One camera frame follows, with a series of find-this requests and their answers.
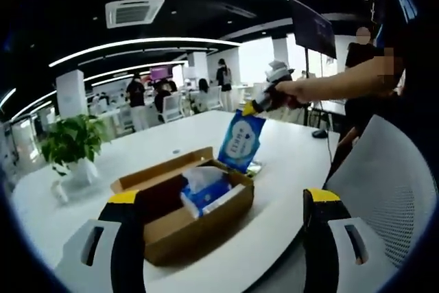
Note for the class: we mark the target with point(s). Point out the purple wall screen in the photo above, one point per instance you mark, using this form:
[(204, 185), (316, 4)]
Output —
[(159, 73)]

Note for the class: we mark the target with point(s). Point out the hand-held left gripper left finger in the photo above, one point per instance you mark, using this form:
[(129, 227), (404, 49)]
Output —
[(127, 245)]

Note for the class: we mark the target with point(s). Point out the white mesh office chair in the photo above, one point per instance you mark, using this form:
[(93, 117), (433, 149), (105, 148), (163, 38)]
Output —
[(377, 169)]

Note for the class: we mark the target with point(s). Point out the small white cup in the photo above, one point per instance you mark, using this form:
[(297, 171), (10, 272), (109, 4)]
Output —
[(60, 191)]

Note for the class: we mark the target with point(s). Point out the person's black shirt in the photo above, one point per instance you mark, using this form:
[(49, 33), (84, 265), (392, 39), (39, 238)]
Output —
[(418, 101)]

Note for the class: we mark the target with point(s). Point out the black computer mouse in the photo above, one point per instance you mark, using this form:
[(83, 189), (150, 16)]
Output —
[(319, 134)]

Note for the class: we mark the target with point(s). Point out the white ceiling air vent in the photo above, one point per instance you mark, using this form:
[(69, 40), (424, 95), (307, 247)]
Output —
[(133, 13)]

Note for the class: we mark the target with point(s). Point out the blue wet wipes pack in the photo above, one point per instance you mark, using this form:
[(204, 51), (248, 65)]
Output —
[(240, 142)]

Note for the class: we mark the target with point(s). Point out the person's right hand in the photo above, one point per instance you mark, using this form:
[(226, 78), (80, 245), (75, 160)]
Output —
[(295, 92)]

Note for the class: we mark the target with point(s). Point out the blue soft tissue pack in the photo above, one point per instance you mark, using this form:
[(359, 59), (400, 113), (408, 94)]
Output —
[(205, 190)]

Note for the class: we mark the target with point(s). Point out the brown cardboard shoe box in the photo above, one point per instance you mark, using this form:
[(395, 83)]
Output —
[(192, 234)]

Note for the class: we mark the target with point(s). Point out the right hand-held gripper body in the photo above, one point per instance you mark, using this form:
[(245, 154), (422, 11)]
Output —
[(278, 73)]

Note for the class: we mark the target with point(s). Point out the green potted plant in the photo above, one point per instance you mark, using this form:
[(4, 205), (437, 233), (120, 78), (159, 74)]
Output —
[(73, 138)]

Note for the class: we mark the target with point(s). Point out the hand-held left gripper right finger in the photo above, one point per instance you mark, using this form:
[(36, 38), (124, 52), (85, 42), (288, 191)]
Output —
[(319, 238)]

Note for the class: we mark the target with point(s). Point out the cluster of white desk chairs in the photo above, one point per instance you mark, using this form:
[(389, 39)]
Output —
[(173, 106)]

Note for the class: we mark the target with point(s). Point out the curved ceiling light strip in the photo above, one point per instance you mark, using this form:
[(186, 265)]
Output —
[(154, 40)]

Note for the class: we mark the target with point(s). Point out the black tripod stand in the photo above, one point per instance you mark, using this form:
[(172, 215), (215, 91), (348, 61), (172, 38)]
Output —
[(306, 63)]

